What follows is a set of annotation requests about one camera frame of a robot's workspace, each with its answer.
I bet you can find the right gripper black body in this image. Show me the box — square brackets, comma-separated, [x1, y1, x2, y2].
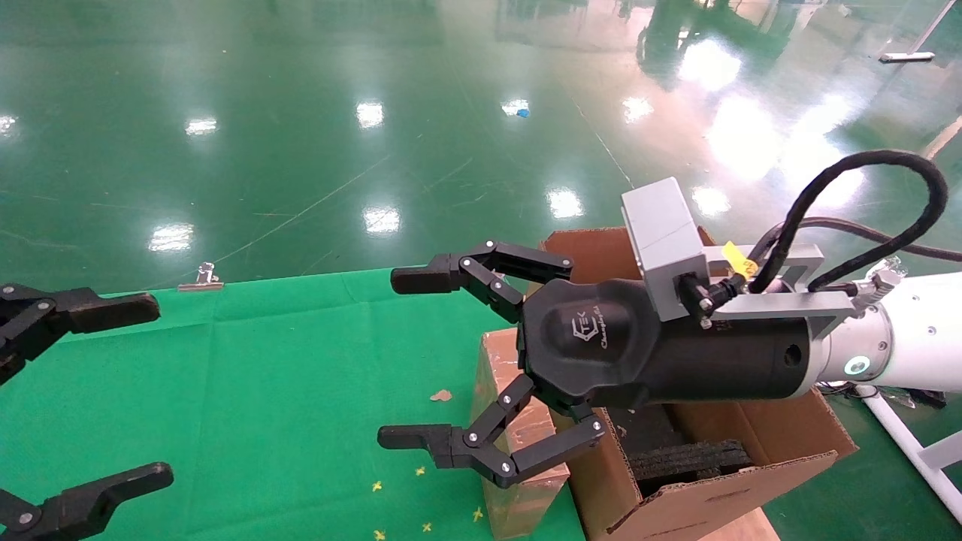
[517, 280, 816, 410]

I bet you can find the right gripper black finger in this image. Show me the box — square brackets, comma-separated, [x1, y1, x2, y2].
[377, 373, 608, 489]
[390, 240, 574, 325]

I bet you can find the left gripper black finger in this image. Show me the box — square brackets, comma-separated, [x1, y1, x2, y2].
[0, 462, 174, 541]
[0, 284, 161, 385]

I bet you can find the small brown cardboard box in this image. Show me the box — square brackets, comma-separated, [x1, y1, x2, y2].
[470, 328, 572, 540]

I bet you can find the large open cardboard carton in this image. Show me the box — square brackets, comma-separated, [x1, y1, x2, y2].
[540, 225, 859, 541]

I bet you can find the silver binder clip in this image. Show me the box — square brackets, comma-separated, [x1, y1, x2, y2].
[177, 261, 225, 292]

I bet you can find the ribbed black foam block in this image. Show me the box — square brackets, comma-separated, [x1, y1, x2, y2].
[628, 440, 752, 498]

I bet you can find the green table cloth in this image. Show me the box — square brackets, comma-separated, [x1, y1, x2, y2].
[0, 267, 587, 541]

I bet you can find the white table leg stand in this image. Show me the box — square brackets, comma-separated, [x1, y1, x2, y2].
[879, 0, 957, 63]

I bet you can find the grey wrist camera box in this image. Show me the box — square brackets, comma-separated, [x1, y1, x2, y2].
[621, 177, 711, 322]

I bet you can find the yellow cable tag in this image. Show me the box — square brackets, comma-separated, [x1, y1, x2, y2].
[723, 242, 758, 279]

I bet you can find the grey metal camera bracket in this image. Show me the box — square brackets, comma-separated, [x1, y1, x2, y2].
[703, 242, 865, 340]

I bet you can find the silver cable connector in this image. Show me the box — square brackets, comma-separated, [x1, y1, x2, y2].
[853, 263, 903, 309]

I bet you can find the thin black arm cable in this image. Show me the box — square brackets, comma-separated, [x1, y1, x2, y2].
[752, 216, 962, 264]

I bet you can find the white metal frame tube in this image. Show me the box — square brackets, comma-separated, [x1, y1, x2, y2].
[861, 385, 962, 523]

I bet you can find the thick braided black cable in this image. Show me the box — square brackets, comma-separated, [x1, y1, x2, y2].
[748, 149, 949, 295]

